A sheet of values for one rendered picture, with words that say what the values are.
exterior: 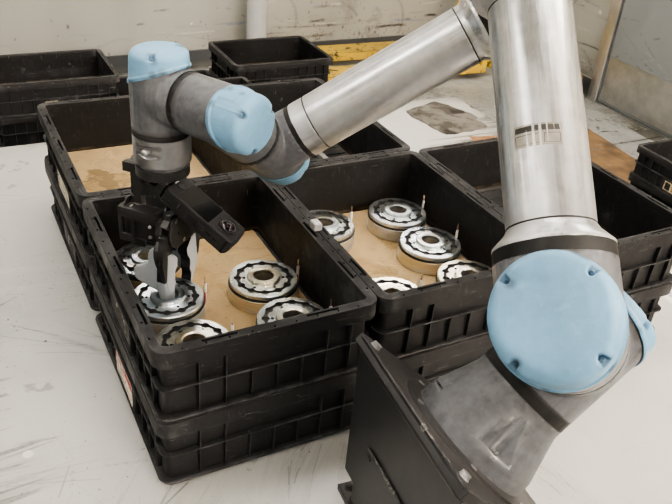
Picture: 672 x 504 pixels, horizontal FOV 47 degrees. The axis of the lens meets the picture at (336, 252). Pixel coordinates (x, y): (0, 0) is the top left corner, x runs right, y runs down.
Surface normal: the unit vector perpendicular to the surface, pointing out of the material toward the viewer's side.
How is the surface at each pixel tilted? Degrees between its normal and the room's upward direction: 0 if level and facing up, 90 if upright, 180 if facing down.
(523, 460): 71
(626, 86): 90
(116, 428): 0
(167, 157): 90
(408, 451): 90
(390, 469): 90
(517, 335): 57
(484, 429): 41
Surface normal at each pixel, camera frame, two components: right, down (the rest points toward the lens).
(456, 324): 0.46, 0.50
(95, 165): 0.08, -0.84
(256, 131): 0.83, 0.35
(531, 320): -0.37, -0.08
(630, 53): -0.89, 0.18
